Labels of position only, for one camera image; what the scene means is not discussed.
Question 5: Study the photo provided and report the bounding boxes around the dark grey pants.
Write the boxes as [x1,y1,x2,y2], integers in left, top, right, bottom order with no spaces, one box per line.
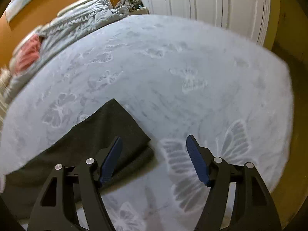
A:
[1,99,154,219]

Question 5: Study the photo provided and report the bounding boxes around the light blue butterfly bedspread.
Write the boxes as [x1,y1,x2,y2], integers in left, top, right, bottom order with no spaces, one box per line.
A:
[1,15,293,230]

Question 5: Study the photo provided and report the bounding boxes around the pink red blanket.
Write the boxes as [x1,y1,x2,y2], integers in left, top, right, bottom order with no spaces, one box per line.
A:
[15,33,41,75]

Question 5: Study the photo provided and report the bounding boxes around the grey rumpled duvet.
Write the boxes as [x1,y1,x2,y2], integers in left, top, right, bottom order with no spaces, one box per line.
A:
[3,0,130,104]

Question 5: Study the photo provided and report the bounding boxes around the white panelled wardrobe doors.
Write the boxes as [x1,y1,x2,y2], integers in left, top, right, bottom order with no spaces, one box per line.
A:
[141,0,270,45]

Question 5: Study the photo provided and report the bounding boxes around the grey clothes pile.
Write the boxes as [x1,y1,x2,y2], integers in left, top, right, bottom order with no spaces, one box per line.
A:
[115,0,143,12]

